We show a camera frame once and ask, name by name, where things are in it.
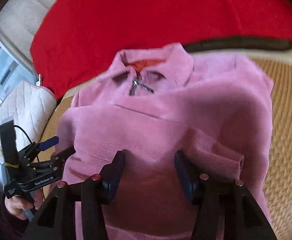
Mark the beige padded headboard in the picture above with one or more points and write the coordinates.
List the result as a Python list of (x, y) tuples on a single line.
[(19, 22)]

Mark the pink corduroy jacket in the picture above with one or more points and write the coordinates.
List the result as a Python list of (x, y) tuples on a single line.
[(153, 102)]

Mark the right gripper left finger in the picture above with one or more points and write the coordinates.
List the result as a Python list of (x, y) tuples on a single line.
[(100, 189)]

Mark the person's left hand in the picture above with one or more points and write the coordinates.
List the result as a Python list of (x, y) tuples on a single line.
[(17, 205)]

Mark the woven bamboo bed mat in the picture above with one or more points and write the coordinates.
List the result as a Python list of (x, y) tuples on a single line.
[(278, 184)]

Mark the red blanket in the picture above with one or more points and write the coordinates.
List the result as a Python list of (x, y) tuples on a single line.
[(78, 39)]

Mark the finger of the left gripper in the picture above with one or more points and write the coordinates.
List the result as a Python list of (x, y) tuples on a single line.
[(43, 146), (63, 155)]

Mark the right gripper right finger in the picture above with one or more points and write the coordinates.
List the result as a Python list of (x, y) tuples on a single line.
[(199, 191)]

